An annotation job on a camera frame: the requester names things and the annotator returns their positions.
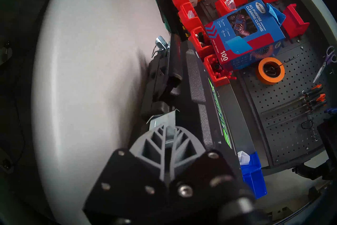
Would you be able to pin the clear plastic bag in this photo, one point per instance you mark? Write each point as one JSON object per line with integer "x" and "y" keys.
{"x": 230, "y": 1}

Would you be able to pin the black carabiner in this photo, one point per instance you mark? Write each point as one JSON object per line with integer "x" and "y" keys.
{"x": 302, "y": 125}

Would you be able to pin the blue hanging clamps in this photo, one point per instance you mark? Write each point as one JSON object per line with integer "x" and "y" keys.
{"x": 331, "y": 111}

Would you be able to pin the clear screw bags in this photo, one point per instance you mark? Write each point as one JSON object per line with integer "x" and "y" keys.
{"x": 191, "y": 13}

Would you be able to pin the red bin holding screw bags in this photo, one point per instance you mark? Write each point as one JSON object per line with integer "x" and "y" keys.
{"x": 188, "y": 22}

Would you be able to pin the white folded booklet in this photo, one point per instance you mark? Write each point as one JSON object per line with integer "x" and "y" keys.
{"x": 193, "y": 0}

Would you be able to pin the red bin holding red caps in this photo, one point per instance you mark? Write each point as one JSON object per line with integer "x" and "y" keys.
{"x": 218, "y": 79}

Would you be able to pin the black monitor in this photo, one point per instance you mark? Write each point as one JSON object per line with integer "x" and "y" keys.
{"x": 329, "y": 134}

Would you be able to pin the dark perforated pegboard panel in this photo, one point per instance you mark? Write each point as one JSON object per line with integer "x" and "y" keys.
{"x": 284, "y": 137}

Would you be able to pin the blue microfiber cloth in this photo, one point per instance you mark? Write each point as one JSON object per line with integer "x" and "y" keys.
{"x": 276, "y": 15}

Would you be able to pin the blue cleaning cloths carton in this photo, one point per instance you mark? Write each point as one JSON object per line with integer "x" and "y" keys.
{"x": 244, "y": 34}

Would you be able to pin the black plastic tool box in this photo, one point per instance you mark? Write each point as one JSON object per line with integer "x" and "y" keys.
{"x": 194, "y": 90}

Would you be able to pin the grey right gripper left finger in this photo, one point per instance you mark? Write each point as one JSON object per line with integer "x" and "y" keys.
{"x": 150, "y": 148}

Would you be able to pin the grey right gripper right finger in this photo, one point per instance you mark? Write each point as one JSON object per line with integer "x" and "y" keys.
{"x": 187, "y": 148}

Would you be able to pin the red bin holding black parts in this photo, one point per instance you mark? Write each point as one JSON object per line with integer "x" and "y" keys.
{"x": 202, "y": 49}

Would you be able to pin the blue plastic bin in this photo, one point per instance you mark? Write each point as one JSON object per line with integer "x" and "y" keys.
{"x": 252, "y": 177}

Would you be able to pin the green cutting mat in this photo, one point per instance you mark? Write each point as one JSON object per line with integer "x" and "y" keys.
{"x": 161, "y": 8}

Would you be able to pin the red bin holding bag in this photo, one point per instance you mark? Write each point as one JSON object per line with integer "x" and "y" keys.
{"x": 221, "y": 8}

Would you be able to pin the orange tape roll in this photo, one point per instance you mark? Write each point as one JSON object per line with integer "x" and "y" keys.
{"x": 259, "y": 75}

